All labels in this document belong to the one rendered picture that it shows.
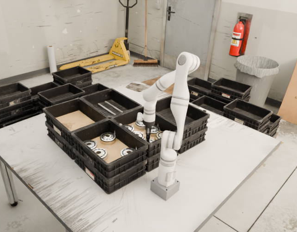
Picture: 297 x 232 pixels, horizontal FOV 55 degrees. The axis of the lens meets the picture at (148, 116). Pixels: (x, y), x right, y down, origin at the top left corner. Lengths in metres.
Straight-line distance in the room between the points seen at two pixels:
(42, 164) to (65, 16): 3.69
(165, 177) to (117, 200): 0.30
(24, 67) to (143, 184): 3.75
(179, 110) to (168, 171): 0.35
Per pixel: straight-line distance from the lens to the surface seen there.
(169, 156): 1.56
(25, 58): 5.11
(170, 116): 2.22
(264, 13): 4.48
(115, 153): 1.80
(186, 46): 5.17
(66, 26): 5.38
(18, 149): 2.18
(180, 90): 1.48
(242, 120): 2.95
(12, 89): 3.53
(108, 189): 1.70
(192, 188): 1.79
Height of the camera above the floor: 1.92
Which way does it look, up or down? 30 degrees down
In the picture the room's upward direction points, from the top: 3 degrees clockwise
